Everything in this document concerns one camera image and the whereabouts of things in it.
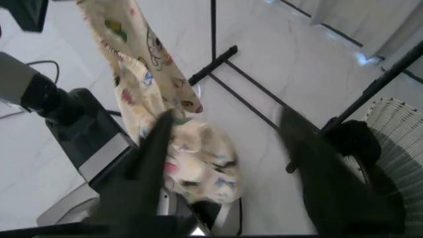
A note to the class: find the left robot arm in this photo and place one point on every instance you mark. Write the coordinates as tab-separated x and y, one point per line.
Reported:
46	96

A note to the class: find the black garment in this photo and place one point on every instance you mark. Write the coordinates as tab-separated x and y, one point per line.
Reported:
353	139

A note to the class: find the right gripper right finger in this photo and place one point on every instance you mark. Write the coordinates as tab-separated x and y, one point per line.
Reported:
330	191

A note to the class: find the black clothes rack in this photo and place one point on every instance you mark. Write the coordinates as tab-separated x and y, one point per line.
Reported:
213	66

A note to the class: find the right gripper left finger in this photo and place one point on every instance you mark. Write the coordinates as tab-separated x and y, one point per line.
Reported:
145	172

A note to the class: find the white laundry basket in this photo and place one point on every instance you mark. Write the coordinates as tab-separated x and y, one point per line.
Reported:
403	132

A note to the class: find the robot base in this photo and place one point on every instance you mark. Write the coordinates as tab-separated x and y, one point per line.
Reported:
99	155

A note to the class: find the white curtain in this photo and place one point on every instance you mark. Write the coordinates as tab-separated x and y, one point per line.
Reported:
380	20

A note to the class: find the cream printed garment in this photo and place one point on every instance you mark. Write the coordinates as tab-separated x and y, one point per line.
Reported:
148	66

